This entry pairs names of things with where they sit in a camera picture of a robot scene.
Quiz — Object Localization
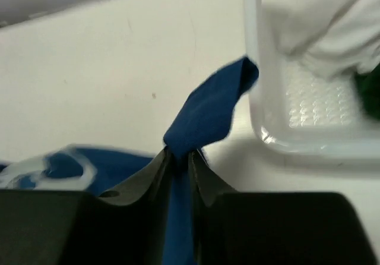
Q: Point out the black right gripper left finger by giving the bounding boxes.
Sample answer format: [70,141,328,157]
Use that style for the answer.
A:
[1,148,173,264]

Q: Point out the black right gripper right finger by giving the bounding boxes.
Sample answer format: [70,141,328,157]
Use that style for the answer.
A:
[189,150,378,264]

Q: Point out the blue t shirt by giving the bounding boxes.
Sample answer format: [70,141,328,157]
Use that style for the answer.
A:
[0,55,260,265]

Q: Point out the white plastic basket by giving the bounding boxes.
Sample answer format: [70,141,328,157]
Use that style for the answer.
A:
[243,0,379,165]

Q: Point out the dark green t shirt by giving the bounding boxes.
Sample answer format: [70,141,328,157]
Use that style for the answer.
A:
[354,65,380,121]

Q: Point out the white crumpled t shirt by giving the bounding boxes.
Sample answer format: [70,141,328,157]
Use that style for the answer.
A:
[261,0,379,78]

